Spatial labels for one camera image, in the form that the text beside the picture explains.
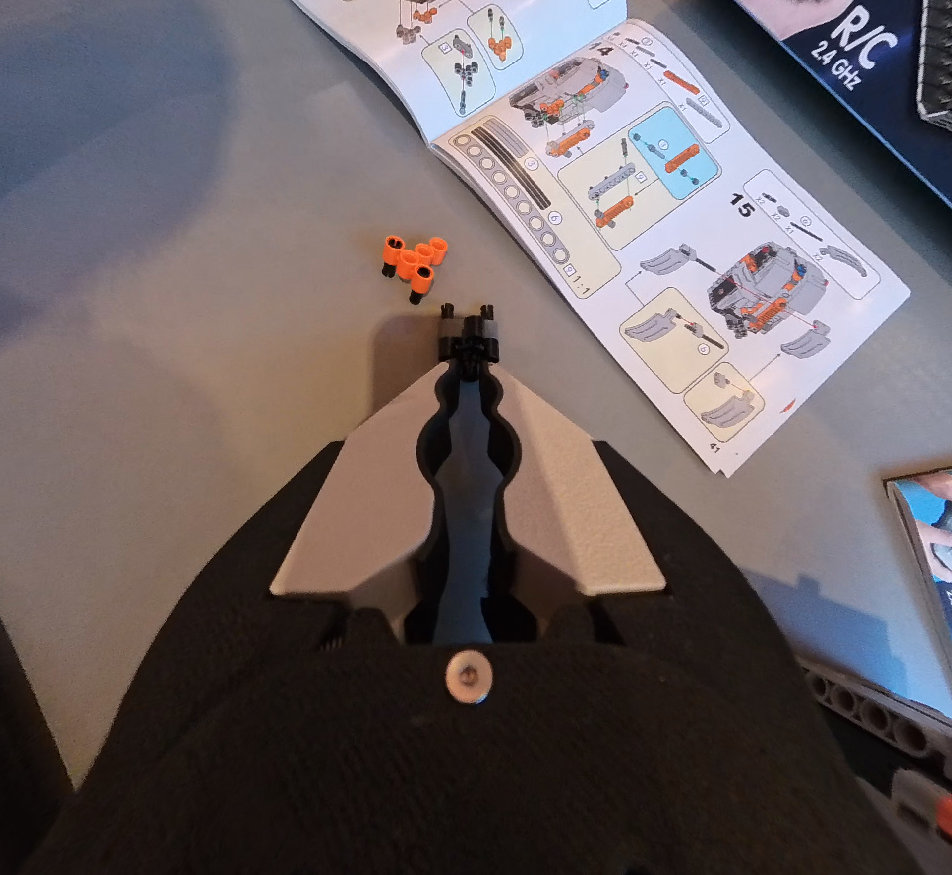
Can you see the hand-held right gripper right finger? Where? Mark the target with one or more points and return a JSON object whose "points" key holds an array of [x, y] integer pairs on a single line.
{"points": [[580, 518]]}

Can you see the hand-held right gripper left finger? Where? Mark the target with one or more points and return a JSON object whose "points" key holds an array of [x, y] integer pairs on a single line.
{"points": [[357, 518]]}

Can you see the black toy connector piece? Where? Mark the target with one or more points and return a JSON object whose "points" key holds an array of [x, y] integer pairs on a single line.
{"points": [[468, 339]]}

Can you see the orange toy connector piece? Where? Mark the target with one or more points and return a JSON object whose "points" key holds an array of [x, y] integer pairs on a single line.
{"points": [[413, 261]]}

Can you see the grey desk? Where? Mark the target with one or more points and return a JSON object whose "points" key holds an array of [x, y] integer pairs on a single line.
{"points": [[186, 294]]}

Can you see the blue cover booklet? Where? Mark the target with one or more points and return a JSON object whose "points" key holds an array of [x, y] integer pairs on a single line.
{"points": [[926, 555]]}

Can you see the open instruction booklet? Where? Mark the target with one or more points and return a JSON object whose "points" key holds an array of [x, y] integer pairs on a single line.
{"points": [[855, 294]]}

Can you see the robot kit box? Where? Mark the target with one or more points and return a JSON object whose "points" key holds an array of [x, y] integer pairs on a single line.
{"points": [[855, 49]]}

